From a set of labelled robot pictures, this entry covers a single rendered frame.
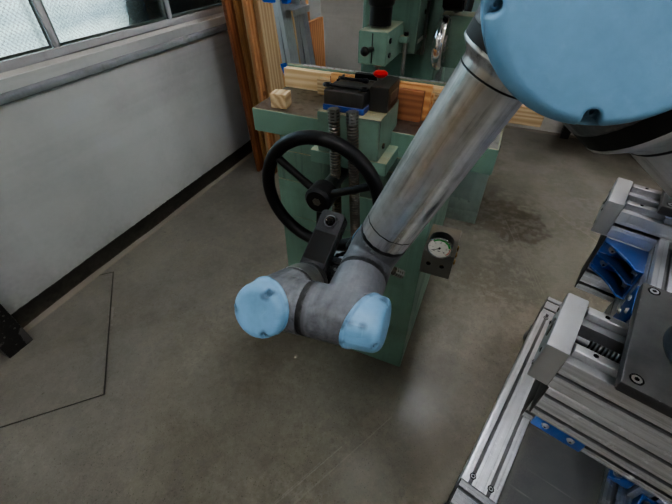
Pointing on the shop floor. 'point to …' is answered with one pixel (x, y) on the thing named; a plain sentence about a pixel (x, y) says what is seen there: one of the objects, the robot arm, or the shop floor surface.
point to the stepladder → (293, 31)
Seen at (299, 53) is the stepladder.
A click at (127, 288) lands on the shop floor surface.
